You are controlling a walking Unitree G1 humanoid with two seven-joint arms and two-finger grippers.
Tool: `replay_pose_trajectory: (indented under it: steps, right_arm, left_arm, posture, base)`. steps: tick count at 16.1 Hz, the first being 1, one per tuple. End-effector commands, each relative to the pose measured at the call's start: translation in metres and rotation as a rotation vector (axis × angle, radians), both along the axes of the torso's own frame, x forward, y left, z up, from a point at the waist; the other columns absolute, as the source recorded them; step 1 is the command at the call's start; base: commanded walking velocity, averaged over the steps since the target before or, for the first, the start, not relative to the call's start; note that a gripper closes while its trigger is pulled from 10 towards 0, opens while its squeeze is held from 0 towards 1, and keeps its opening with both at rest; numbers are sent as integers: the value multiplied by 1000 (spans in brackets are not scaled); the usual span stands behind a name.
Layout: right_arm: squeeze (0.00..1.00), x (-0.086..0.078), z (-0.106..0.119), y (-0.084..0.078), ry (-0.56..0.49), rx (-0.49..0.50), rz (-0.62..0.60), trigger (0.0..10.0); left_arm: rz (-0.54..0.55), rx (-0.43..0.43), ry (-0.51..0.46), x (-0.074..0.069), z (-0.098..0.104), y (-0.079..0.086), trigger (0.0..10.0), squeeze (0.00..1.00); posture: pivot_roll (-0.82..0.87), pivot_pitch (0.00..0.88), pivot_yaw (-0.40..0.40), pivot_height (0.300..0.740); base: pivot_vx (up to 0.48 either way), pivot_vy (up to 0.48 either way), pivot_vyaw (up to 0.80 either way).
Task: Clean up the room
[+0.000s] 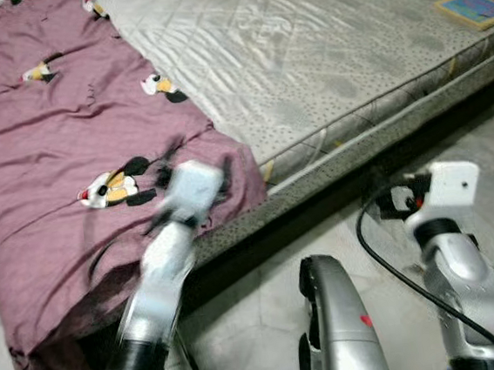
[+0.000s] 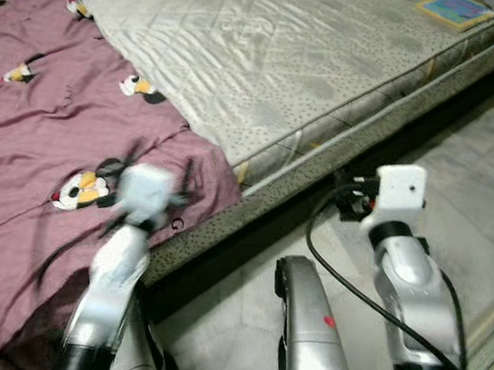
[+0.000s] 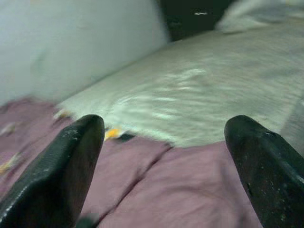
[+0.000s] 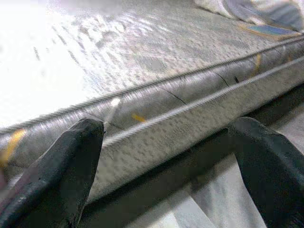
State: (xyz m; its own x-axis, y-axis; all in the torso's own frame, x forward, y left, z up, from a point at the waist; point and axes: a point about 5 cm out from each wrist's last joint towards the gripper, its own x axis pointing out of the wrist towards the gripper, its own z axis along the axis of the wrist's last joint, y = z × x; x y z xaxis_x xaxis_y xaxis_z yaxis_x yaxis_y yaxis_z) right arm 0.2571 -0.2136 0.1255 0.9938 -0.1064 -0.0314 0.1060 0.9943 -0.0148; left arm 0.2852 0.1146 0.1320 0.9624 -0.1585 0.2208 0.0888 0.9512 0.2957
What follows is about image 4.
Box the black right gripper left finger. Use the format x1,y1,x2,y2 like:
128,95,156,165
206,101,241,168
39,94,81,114
0,118,105,228

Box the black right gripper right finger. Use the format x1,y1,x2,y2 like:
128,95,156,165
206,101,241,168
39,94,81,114
227,116,304,228

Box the yellow framed blue picture board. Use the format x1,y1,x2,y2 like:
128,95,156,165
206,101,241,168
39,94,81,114
238,23,304,41

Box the white Panda Happy Day pillow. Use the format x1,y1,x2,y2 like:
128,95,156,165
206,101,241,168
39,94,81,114
194,0,301,30

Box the white quilted mattress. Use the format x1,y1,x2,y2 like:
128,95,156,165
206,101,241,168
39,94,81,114
0,0,304,205

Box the black bed frame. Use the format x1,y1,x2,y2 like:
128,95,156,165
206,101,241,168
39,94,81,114
78,91,304,228

